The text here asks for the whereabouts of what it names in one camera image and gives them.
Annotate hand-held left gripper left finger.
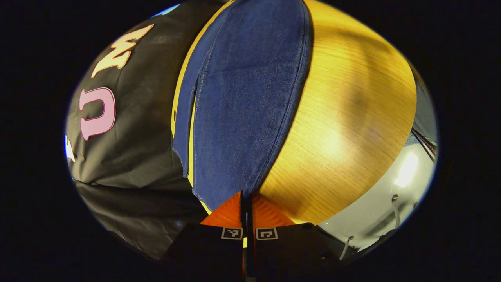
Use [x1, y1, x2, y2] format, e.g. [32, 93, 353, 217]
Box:
[164, 191, 246, 282]

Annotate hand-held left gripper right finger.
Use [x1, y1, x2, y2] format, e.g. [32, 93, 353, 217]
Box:
[250, 193, 342, 282]

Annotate blue denim jeans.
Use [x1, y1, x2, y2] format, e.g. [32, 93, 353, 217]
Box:
[172, 0, 314, 213]

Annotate white tube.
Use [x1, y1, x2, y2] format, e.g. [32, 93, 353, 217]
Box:
[339, 236, 354, 260]
[391, 194, 401, 229]

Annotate black backdrop cloth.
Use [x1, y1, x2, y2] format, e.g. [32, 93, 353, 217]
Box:
[65, 0, 235, 261]

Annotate bundle of dark cables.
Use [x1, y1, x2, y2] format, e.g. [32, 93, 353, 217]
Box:
[410, 128, 437, 158]

